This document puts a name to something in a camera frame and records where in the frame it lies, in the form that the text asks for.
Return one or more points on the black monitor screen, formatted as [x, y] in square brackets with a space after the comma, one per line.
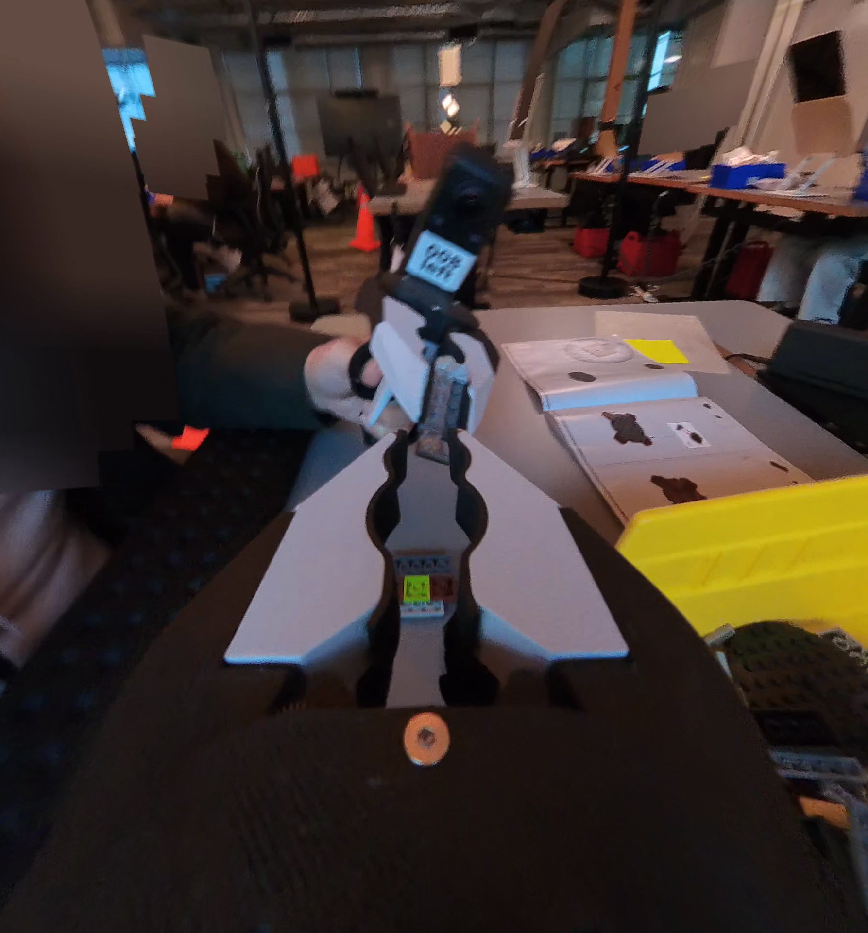
[361, 125]

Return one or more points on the red bag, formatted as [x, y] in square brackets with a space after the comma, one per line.
[649, 253]
[590, 243]
[748, 268]

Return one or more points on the pile of toy bricks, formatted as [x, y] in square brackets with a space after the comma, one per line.
[856, 816]

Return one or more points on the person's left hand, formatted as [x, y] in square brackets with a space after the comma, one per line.
[332, 393]

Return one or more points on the grey toy brick piece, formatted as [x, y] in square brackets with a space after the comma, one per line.
[441, 412]

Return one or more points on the black pole stand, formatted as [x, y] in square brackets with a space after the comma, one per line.
[288, 182]

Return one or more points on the grey paper sheet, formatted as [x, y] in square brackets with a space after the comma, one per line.
[703, 335]

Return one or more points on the small toy brick assembly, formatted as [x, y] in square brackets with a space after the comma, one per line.
[418, 589]

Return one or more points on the person's pale pants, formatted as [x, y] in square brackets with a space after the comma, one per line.
[18, 568]

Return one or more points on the person's left forearm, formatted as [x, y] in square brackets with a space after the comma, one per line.
[244, 372]

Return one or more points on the orange traffic cone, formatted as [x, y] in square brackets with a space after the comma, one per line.
[364, 226]

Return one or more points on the black studded plate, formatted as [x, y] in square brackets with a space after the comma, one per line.
[805, 685]

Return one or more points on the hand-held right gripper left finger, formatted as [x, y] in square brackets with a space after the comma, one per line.
[310, 583]

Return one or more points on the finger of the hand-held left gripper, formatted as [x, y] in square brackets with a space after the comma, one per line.
[479, 372]
[401, 364]

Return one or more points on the black office chair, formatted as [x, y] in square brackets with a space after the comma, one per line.
[248, 211]

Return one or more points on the yellow plastic bin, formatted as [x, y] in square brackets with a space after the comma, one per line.
[769, 554]

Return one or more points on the yellow sticky note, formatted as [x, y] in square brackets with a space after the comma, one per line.
[656, 351]

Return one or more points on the open instruction booklet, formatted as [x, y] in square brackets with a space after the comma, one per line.
[645, 437]

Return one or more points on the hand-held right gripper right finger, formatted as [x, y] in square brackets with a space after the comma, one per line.
[536, 576]

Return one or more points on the wooden background table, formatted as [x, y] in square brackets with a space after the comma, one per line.
[783, 198]

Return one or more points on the black box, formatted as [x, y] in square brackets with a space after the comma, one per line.
[834, 372]

